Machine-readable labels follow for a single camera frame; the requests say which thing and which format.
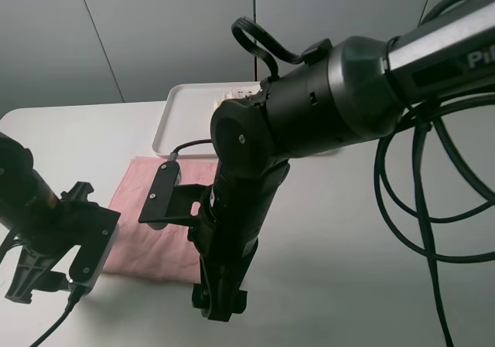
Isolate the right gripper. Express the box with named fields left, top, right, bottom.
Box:
left=191, top=160, right=290, bottom=321

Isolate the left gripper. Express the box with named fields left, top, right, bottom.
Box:
left=3, top=168, right=94, bottom=304

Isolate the pink towel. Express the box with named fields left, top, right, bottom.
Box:
left=103, top=157, right=200, bottom=284

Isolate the cream white towel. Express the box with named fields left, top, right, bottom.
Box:
left=213, top=84, right=261, bottom=110

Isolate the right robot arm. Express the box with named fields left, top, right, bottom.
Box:
left=189, top=0, right=494, bottom=321

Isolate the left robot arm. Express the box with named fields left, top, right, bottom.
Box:
left=1, top=134, right=84, bottom=304

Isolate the white plastic tray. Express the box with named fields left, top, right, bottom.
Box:
left=152, top=82, right=259, bottom=158

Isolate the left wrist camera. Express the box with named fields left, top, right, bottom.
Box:
left=69, top=203, right=121, bottom=295

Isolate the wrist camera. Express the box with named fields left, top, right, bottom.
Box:
left=69, top=203, right=121, bottom=295
left=138, top=161, right=207, bottom=230

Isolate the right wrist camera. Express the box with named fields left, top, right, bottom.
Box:
left=138, top=161, right=207, bottom=230

